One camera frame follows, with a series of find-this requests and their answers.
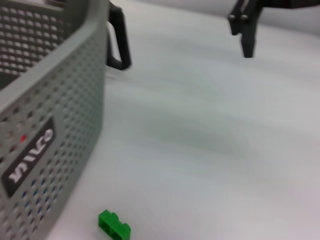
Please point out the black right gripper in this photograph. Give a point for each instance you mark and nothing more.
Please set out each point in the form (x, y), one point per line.
(287, 3)

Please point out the green toy brick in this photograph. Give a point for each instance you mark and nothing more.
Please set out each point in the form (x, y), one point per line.
(113, 223)

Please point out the grey perforated storage basket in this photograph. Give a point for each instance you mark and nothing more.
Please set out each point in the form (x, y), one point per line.
(62, 100)

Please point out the glass teapot black lid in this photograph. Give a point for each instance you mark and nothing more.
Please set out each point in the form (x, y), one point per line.
(123, 37)

